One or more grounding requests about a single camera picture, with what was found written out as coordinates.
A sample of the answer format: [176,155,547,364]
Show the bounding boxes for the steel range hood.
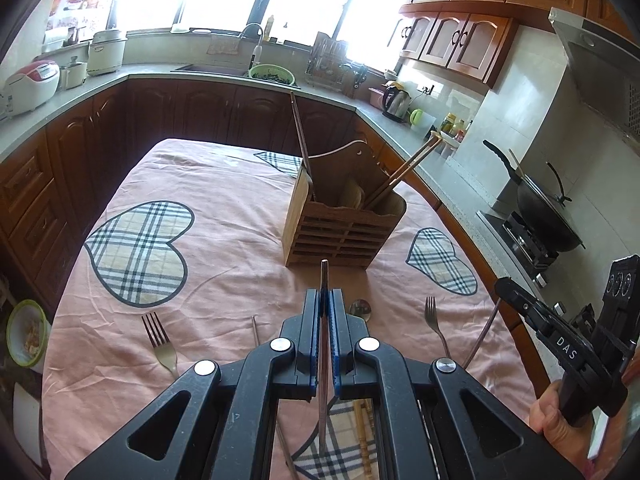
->
[548,6,640,141]

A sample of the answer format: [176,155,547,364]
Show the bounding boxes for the gas stove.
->
[477,207,596,321]

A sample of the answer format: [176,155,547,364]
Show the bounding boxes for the large steel fork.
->
[141,311,180,378]

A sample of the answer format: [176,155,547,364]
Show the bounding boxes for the wooden upper cabinets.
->
[397,0,631,88]

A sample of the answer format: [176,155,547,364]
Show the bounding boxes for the kitchen sink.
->
[172,62,251,78]

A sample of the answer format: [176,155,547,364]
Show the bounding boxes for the small steel fork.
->
[424,296,452,360]

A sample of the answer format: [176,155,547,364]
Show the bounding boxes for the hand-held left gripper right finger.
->
[327,287,583,480]

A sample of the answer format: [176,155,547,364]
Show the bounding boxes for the dark knife holder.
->
[342,60,368,98]

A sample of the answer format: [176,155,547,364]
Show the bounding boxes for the bamboo chopstick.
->
[356,400,373,478]

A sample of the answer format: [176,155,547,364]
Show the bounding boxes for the pink heart print tablecloth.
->
[42,137,541,480]

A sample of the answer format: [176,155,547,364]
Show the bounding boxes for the white flat board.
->
[12,382,41,466]

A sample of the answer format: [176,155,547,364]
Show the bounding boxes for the green bowl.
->
[6,299,51,367]

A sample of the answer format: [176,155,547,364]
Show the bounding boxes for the group of seasoning bottles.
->
[431,112,473,153]

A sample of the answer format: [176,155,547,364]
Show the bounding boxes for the steel kitchen faucet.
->
[239,22,265,73]

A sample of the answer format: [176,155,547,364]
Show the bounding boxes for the dish rack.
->
[306,31,351,91]

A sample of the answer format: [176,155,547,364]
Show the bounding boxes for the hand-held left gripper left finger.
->
[65,287,328,480]

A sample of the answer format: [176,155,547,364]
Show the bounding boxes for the person's right hand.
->
[529,379,608,476]

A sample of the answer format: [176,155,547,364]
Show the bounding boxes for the steel electric kettle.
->
[381,82,413,123]

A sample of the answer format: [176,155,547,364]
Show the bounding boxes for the green plastic basin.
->
[248,63,296,86]

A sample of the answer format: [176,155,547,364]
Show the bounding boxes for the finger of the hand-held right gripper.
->
[495,278,566,336]

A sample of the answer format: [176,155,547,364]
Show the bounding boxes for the pink and white rice cooker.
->
[0,59,61,118]

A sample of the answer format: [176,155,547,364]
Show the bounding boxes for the wooden utensil holder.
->
[284,140,407,268]

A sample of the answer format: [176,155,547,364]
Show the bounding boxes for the grey kitchen countertop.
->
[0,57,551,311]

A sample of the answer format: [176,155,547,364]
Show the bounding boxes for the wooden lower cabinets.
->
[0,77,381,311]

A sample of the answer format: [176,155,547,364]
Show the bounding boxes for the black wok with lid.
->
[482,139,586,253]

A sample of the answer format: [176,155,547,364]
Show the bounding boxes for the light wooden chopstick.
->
[362,130,437,208]
[375,137,444,208]

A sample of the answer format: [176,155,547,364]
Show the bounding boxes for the wooden cabinets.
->
[0,77,381,311]
[397,0,631,88]

